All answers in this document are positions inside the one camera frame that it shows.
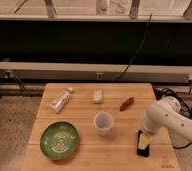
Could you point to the white sponge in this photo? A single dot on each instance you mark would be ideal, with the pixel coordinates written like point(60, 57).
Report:
point(97, 96)

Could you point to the green ceramic plate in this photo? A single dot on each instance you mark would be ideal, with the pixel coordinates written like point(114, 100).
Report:
point(59, 140)

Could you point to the white plastic bottle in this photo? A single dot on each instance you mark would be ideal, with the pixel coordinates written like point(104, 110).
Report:
point(61, 99)

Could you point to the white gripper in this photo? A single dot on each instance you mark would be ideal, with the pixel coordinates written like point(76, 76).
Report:
point(144, 141)

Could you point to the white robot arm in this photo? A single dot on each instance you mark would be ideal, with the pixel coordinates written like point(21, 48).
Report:
point(163, 113)

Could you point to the wall power outlet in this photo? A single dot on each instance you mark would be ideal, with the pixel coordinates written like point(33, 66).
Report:
point(99, 76)

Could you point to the brown sausage toy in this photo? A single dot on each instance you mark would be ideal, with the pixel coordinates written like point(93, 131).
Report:
point(126, 104)

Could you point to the white plastic cup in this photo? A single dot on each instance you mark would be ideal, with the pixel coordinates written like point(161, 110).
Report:
point(103, 123)

